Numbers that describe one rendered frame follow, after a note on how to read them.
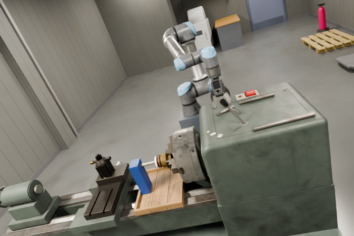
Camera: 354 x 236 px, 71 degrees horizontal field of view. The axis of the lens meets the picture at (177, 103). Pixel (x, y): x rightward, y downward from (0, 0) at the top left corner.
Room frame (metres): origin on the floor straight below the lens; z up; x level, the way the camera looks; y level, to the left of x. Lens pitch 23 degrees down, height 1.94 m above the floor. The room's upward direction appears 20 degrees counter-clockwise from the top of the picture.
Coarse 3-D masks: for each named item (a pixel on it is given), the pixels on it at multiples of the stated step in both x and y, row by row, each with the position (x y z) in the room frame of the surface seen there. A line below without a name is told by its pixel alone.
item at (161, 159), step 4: (156, 156) 1.27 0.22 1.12; (160, 156) 1.25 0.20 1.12; (164, 156) 1.24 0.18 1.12; (168, 156) 1.24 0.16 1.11; (172, 156) 1.28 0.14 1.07; (156, 160) 1.25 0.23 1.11; (160, 160) 1.24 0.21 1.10; (164, 160) 1.23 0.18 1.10; (160, 164) 1.23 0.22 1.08; (164, 164) 1.22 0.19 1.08
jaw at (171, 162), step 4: (168, 160) 1.22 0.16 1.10; (172, 160) 1.20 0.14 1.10; (168, 164) 1.20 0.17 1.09; (172, 164) 1.16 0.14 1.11; (172, 168) 1.12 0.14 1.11; (176, 168) 1.11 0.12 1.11; (180, 168) 1.10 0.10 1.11; (176, 172) 1.11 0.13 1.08; (180, 172) 1.09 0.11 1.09; (184, 172) 1.09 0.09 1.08
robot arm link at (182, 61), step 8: (168, 32) 1.74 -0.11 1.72; (168, 40) 1.66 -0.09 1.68; (176, 40) 1.71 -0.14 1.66; (168, 48) 1.63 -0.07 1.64; (176, 48) 1.51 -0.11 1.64; (176, 56) 1.45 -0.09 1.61; (184, 56) 1.40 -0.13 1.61; (192, 56) 1.38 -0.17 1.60; (176, 64) 1.37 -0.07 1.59; (184, 64) 1.37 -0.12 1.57; (192, 64) 1.38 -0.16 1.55
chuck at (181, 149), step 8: (184, 128) 1.30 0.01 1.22; (176, 136) 1.21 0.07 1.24; (184, 136) 1.19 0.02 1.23; (176, 144) 1.16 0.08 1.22; (184, 144) 1.15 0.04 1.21; (176, 152) 1.13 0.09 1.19; (184, 152) 1.12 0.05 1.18; (176, 160) 1.11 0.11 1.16; (184, 160) 1.10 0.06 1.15; (184, 168) 1.08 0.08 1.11; (192, 168) 1.07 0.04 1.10; (184, 176) 1.09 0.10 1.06; (192, 176) 1.08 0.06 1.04
